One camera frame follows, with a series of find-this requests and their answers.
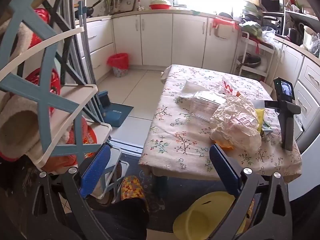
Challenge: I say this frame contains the black frying pan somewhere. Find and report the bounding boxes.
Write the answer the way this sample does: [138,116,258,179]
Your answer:
[85,0,104,18]

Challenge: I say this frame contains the yellow plastic bin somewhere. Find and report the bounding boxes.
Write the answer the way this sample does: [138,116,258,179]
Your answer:
[172,191,254,240]

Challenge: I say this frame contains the blue dustpan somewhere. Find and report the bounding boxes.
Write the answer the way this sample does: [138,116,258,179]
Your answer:
[99,100,134,128]

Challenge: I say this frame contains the clear plastic box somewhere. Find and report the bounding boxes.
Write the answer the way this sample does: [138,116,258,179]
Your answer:
[189,90,227,122]

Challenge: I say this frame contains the red and white wrapper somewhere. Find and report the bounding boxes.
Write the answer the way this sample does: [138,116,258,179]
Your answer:
[219,76,237,97]

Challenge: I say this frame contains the blue and white shelf rack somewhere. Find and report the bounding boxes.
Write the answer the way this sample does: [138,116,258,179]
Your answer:
[0,0,130,200]

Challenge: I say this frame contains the white kitchen cabinets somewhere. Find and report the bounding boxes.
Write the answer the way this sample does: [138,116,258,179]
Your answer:
[272,37,320,140]
[75,11,244,80]

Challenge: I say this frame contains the patterned bin with red liner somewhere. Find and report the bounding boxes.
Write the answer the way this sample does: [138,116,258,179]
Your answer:
[107,53,130,78]

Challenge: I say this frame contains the red plastic bag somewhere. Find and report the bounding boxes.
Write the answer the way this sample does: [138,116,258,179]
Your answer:
[30,7,52,48]
[25,67,62,115]

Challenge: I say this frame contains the blue table leg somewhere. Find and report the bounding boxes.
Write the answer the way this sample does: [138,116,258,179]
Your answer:
[154,175,169,202]

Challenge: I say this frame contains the black pot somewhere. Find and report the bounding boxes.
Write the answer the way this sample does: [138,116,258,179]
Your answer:
[286,27,300,45]

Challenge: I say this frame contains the beige plastic bag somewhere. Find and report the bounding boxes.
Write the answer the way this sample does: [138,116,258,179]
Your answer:
[209,95,262,153]

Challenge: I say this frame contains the white trolley rack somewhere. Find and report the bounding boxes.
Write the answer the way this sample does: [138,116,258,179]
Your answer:
[232,31,275,85]

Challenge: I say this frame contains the blue broom with metal handle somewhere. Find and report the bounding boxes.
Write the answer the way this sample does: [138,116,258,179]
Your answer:
[77,0,112,109]

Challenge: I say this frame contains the crinkled plastic bag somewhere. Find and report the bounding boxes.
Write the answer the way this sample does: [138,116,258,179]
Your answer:
[310,34,320,57]

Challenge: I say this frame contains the black kitchen appliance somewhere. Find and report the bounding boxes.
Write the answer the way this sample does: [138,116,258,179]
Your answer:
[259,0,285,28]

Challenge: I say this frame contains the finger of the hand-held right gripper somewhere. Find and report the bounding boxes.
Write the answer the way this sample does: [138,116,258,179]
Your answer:
[264,100,281,110]

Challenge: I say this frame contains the white hanging bin red liner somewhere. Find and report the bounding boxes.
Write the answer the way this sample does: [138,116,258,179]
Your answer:
[209,17,240,40]

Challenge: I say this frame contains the large orange peel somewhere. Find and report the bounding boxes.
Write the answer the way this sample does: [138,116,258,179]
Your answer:
[214,140,234,150]

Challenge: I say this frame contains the white jug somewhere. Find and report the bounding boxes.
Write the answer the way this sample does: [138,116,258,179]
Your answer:
[301,25,318,50]

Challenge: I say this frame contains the pot with green lid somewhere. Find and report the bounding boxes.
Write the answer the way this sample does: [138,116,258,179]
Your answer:
[241,0,263,22]

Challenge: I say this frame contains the beige fleece cloth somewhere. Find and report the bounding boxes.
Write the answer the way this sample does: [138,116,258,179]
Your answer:
[0,90,50,160]

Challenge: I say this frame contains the metal bowl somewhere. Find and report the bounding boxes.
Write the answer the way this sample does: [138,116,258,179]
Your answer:
[237,54,262,68]

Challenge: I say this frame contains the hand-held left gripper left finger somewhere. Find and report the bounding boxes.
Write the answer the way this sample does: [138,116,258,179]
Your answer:
[26,144,118,240]

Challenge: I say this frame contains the clear plastic bag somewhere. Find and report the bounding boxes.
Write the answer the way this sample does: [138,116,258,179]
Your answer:
[262,27,277,43]

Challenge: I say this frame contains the green vegetables in bag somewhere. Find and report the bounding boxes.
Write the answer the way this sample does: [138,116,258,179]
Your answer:
[240,21,263,38]

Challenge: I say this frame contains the red basin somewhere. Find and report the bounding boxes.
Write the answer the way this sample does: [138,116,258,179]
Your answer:
[149,0,172,10]

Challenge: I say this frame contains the floral tablecloth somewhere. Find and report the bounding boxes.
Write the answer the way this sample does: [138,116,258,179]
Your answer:
[138,64,303,183]

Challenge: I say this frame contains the white plastic bag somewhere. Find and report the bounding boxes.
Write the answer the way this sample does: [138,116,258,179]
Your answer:
[178,79,210,99]

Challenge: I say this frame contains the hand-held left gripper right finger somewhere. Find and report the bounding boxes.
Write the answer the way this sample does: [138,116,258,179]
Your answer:
[207,144,294,240]

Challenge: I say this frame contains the yellow plastic packet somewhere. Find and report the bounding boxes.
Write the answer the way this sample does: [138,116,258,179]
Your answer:
[255,107,274,137]

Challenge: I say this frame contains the colourful crochet slipper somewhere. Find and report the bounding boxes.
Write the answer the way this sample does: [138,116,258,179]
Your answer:
[121,175,149,210]

